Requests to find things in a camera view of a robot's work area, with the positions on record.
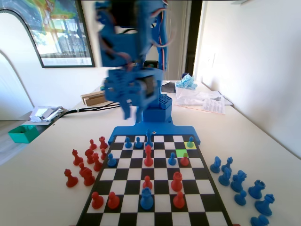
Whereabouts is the blue king chess piece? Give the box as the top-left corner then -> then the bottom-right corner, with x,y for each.
145,129 -> 154,148

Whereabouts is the red rook chess piece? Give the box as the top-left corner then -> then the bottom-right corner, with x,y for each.
98,136 -> 108,150
170,171 -> 183,192

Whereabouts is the tall red piece board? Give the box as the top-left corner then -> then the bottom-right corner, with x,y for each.
143,145 -> 154,167

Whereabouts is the blue rook chess piece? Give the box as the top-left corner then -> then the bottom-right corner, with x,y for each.
248,179 -> 266,200
140,187 -> 154,210

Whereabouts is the blue knight chess piece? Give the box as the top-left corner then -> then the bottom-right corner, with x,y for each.
210,156 -> 222,173
230,169 -> 247,193

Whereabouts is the blue bishop chess piece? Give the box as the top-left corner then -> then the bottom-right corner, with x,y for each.
218,167 -> 231,186
221,157 -> 234,172

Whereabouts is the long cardboard box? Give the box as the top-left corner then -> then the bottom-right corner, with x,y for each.
81,91 -> 108,106

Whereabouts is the dark grey pouch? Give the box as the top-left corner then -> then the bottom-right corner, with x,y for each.
163,82 -> 177,94

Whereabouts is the blue crumpled cloth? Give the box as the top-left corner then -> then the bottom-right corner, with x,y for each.
175,73 -> 198,91

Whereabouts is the clear plastic bag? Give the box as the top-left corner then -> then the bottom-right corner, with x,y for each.
175,88 -> 223,106

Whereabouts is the black white chessboard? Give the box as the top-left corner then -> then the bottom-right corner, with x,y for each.
75,134 -> 233,226

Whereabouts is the grey white paper pile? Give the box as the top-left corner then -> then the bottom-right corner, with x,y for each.
29,105 -> 64,123

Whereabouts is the black framed poster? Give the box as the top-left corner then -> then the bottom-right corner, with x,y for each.
23,0 -> 96,69

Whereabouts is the printed paper sheet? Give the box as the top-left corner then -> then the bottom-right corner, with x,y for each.
201,97 -> 226,115

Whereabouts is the green plastic bin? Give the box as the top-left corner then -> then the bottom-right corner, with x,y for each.
8,124 -> 40,144

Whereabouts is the blue base plate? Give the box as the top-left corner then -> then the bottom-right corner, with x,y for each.
108,117 -> 202,146

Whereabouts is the black cable bundle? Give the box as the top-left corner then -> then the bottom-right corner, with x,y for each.
53,103 -> 122,121

